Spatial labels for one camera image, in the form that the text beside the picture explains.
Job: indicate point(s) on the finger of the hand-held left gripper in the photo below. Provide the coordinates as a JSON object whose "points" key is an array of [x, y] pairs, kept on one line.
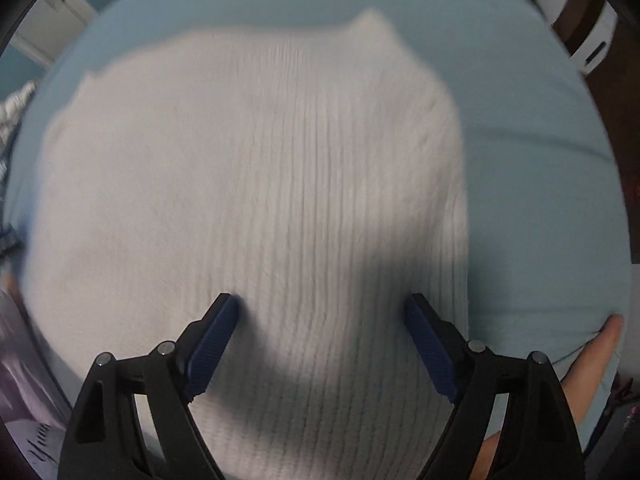
{"points": [[7, 241]]}

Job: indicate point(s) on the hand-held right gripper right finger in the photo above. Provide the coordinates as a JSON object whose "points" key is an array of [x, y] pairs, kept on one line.
{"points": [[432, 347]]}

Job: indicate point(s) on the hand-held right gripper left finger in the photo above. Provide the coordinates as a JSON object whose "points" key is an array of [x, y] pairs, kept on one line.
{"points": [[212, 347]]}

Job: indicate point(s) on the blue and white knit sweater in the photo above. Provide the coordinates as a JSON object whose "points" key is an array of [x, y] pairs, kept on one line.
{"points": [[250, 185]]}

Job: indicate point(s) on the white puffy duvet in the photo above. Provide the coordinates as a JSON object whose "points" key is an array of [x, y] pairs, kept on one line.
{"points": [[15, 110]]}

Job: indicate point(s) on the person's right foot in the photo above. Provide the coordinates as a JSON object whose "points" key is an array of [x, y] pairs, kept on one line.
{"points": [[592, 355]]}

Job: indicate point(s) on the blue bed sheet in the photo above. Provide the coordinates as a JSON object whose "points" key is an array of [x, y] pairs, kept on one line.
{"points": [[525, 185]]}

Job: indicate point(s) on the white door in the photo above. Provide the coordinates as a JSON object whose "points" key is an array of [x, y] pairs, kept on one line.
{"points": [[55, 20]]}

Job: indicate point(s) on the brown wooden chair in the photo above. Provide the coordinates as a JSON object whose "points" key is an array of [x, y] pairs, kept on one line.
{"points": [[620, 135]]}

